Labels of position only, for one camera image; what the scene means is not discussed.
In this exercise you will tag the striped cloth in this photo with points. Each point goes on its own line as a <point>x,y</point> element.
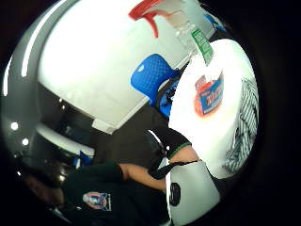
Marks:
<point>246,125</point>

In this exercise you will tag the white roll with orange label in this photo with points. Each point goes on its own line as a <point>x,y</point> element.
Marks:
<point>200,132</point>

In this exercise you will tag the person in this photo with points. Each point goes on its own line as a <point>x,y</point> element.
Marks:
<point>106,194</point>

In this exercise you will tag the clear spray bottle red trigger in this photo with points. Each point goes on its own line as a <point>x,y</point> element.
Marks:
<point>185,26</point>

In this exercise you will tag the long ceiling light strip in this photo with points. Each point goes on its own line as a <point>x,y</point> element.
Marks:
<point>37,37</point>

